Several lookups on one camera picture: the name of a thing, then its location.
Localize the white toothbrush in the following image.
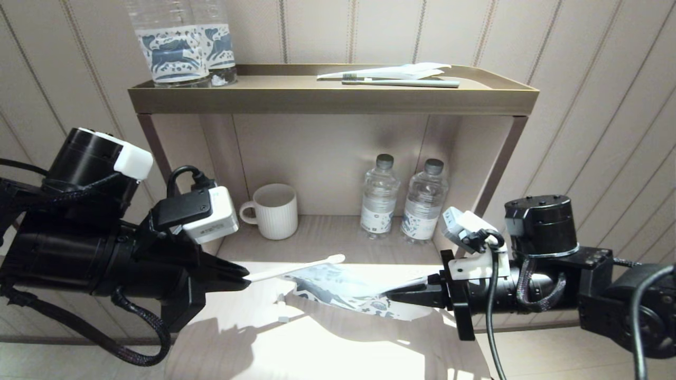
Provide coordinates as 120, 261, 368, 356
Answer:
244, 254, 345, 282

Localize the white horse-print zip pouch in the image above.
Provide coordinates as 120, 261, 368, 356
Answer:
285, 264, 439, 321

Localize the white ribbed ceramic mug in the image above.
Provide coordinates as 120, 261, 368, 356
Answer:
240, 184, 299, 241

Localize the small clear water bottle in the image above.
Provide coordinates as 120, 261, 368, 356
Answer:
400, 159, 449, 244
360, 154, 400, 240

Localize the beige open shelf cabinet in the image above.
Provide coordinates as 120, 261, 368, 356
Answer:
137, 113, 529, 275

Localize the brass coloured tray shelf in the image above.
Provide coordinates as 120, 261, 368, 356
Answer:
128, 64, 539, 117

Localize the grey-green toothbrush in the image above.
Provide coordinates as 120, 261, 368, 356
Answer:
342, 74, 460, 89

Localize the large bottle horse print label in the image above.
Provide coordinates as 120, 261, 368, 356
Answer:
189, 0, 238, 87
127, 0, 211, 88

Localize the white paper wrapper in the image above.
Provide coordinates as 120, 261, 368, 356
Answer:
317, 63, 451, 81

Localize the right camera black cable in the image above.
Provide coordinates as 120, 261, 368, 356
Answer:
483, 230, 676, 380

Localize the right arm braided black cable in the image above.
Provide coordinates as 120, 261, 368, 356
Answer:
517, 253, 567, 313

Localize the arm braided black cable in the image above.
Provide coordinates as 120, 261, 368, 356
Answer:
0, 177, 172, 367
517, 253, 567, 313

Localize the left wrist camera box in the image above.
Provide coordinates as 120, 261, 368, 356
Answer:
151, 186, 239, 244

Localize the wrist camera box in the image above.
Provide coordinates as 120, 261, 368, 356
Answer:
443, 207, 510, 280
151, 186, 239, 244

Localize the left arm braided black cable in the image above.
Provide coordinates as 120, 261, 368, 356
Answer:
0, 177, 172, 367

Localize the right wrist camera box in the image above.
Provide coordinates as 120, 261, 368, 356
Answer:
443, 207, 510, 280

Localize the left camera short black cable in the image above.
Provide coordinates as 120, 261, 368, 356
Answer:
166, 165, 217, 198

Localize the left arm smooth black cable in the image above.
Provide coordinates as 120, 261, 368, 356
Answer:
0, 158, 48, 177

